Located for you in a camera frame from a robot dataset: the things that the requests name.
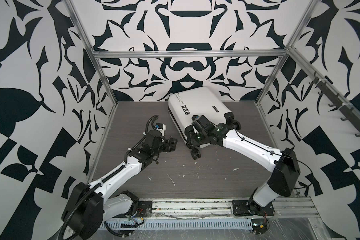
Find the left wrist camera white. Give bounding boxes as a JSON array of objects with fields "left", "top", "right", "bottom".
[{"left": 154, "top": 123, "right": 166, "bottom": 136}]

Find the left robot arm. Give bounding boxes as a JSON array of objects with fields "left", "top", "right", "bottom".
[{"left": 58, "top": 115, "right": 178, "bottom": 240}]

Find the wall hook rack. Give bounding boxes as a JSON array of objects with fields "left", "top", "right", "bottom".
[{"left": 308, "top": 72, "right": 360, "bottom": 138}]

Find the black suitcase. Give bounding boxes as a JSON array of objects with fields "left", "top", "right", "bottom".
[{"left": 168, "top": 87, "right": 242, "bottom": 160}]

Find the aluminium cage frame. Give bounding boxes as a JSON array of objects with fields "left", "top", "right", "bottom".
[{"left": 67, "top": 1, "right": 360, "bottom": 203}]

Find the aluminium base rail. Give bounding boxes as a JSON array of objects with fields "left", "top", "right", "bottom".
[{"left": 62, "top": 197, "right": 319, "bottom": 221}]

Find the white slotted cable duct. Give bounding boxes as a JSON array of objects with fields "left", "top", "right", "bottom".
[{"left": 107, "top": 219, "right": 253, "bottom": 231}]

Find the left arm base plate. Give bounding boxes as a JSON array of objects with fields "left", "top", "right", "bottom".
[{"left": 132, "top": 200, "right": 153, "bottom": 218}]

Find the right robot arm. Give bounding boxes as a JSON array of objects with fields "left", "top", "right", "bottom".
[{"left": 190, "top": 115, "right": 301, "bottom": 216}]

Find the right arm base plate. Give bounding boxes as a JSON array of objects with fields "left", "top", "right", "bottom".
[{"left": 232, "top": 200, "right": 275, "bottom": 217}]

